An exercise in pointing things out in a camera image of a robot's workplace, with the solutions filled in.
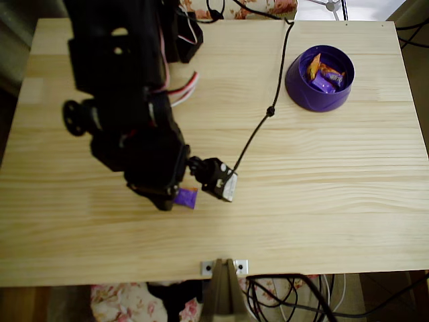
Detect purple candy packet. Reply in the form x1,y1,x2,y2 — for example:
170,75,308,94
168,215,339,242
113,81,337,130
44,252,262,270
174,186,199,211

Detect purple bowl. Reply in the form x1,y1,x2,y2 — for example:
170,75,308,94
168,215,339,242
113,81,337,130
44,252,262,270
284,44,356,113

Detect purple candy bar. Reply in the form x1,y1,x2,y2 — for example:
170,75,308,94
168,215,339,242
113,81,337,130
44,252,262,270
309,71,338,95

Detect orange candy wrapper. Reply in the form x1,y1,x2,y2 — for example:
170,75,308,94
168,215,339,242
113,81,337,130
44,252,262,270
306,52,323,81

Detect orange and purple candy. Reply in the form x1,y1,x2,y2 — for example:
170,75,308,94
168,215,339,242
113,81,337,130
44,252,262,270
319,63,347,89

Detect black webcam on stalk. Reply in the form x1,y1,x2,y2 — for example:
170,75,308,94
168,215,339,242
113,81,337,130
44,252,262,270
186,155,239,205

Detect black cloth lump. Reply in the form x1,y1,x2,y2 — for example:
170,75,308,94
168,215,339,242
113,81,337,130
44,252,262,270
146,280,204,322

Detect floral fabric cushion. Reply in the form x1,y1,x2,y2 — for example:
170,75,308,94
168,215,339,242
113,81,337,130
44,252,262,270
179,0,299,21
89,281,206,322

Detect grey curtain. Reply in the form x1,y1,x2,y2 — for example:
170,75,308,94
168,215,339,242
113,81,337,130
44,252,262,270
0,0,68,98

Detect white metal stand base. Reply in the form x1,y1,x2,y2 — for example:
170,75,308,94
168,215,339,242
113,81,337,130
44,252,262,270
306,0,342,13

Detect white red servo wires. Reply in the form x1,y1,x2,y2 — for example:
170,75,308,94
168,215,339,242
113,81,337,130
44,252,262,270
156,6,201,108

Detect silver metal bracket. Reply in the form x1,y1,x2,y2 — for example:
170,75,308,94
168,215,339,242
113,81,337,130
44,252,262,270
200,259,250,276

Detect olive camera stand pole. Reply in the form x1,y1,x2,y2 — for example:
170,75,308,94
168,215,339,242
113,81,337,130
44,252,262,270
200,258,251,322

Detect black webcam cable with knot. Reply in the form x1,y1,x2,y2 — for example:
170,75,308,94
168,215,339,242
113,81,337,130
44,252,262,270
231,0,296,172

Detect thin tangled black cable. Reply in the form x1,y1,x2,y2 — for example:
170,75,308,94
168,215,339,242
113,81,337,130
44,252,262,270
245,273,429,322

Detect thin black looped cable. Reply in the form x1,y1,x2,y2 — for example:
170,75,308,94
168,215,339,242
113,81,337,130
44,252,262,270
204,0,226,23

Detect thick black cable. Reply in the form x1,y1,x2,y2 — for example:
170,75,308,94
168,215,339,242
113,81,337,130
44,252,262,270
284,272,340,322

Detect white cable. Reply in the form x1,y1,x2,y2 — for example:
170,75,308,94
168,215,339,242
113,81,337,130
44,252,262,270
278,273,348,322

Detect black cable beside table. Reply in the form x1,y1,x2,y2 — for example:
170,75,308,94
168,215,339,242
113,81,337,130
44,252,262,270
396,18,429,60

